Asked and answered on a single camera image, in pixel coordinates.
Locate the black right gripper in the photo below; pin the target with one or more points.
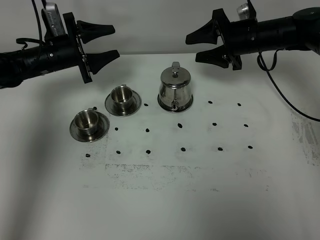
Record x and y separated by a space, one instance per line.
222 56

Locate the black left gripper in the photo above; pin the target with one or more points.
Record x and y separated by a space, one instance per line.
89 32

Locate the stainless steel teapot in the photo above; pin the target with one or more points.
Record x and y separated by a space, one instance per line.
175 86

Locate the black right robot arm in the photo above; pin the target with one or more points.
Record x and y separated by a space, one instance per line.
300 32

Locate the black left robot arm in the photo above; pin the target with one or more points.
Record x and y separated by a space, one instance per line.
58 53

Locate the far stainless steel teacup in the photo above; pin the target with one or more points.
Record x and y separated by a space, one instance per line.
122 97

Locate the stainless steel teacup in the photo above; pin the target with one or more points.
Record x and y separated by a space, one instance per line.
122 97
87 121

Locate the far stainless steel saucer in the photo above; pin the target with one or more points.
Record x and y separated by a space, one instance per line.
112 109

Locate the stainless steel saucer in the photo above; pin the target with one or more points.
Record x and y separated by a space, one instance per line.
103 127
112 109

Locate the near stainless steel teacup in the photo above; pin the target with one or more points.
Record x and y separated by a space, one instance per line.
87 121

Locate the steel saucer under teapot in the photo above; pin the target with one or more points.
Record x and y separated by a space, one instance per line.
175 108

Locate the near stainless steel saucer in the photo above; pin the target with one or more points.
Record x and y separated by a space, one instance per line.
103 127

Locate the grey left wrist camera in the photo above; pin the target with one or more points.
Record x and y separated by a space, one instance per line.
52 20

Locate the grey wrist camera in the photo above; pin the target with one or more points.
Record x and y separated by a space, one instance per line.
52 20
246 11

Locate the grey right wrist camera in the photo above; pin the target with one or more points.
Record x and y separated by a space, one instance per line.
246 11

